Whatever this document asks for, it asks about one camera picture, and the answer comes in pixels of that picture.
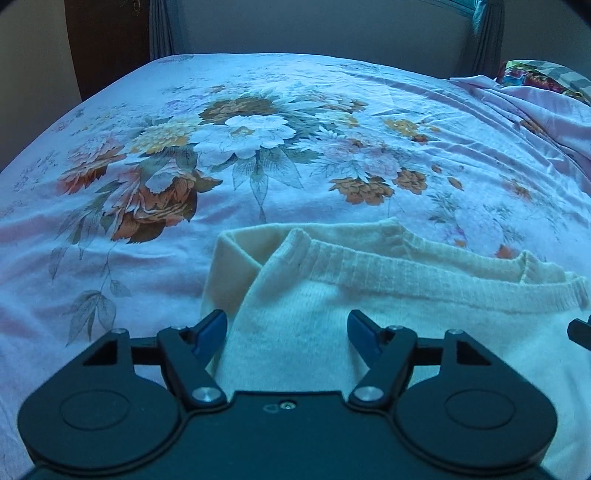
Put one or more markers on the pink quilt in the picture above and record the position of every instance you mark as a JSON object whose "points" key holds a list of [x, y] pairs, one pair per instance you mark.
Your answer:
{"points": [[531, 106]]}

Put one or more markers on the sliding glass window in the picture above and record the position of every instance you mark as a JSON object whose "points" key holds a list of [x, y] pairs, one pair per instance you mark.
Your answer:
{"points": [[465, 4]]}

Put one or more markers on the grey curtain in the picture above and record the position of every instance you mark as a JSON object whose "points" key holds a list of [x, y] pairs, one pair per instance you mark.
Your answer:
{"points": [[487, 37], [160, 27]]}

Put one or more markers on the cream knit sweater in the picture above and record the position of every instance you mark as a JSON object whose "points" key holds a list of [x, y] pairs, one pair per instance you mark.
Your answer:
{"points": [[300, 314]]}

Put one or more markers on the striped floral pillow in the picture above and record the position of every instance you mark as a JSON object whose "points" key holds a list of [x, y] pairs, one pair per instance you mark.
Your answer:
{"points": [[531, 76]]}

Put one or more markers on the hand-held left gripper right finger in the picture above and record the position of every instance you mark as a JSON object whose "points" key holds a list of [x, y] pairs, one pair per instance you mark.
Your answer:
{"points": [[362, 334]]}

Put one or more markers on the floral bed sheet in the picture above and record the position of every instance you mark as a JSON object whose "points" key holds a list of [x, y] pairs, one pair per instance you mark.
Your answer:
{"points": [[138, 240]]}

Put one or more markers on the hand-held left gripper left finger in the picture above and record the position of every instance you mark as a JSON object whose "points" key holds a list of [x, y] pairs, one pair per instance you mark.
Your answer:
{"points": [[210, 334]]}

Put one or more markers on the dark wooden door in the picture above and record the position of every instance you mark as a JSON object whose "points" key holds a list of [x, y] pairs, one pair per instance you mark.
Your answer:
{"points": [[111, 41]]}

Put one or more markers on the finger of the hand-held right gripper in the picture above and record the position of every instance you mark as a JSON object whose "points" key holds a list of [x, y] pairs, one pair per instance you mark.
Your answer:
{"points": [[579, 328]]}

